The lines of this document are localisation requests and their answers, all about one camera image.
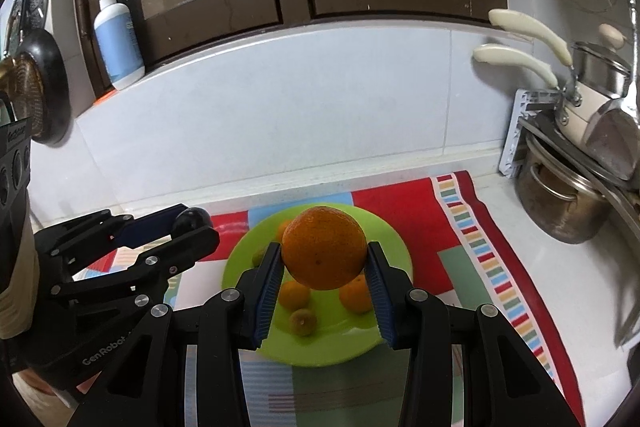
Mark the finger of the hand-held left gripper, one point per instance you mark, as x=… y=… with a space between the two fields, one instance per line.
x=195 y=242
x=150 y=227

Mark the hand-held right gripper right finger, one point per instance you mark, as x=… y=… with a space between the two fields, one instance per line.
x=377 y=297

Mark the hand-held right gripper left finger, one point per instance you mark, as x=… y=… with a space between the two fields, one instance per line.
x=267 y=297

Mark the large orange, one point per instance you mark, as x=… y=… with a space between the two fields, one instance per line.
x=324 y=248
x=356 y=297

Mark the dark plum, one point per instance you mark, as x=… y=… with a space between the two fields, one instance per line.
x=192 y=218

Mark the small orange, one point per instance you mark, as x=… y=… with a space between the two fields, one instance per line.
x=295 y=294
x=286 y=228

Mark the brown round fruit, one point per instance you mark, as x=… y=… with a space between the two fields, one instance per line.
x=302 y=323

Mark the green plate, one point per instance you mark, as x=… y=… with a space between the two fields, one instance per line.
x=340 y=342

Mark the colourful patchwork mat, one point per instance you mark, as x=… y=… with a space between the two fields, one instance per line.
x=390 y=202

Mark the black frying pan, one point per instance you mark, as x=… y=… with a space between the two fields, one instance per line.
x=50 y=92

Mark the blue and white pump bottle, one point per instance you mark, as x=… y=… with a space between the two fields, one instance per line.
x=117 y=42

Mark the brass mesh skimmer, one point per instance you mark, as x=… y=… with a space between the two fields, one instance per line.
x=17 y=74

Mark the white plastic rack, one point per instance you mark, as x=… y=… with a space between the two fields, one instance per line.
x=515 y=132

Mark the perforated steel steamer plate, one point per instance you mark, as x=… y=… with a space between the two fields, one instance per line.
x=32 y=2

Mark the grey steel lid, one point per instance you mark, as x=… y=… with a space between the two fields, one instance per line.
x=612 y=142

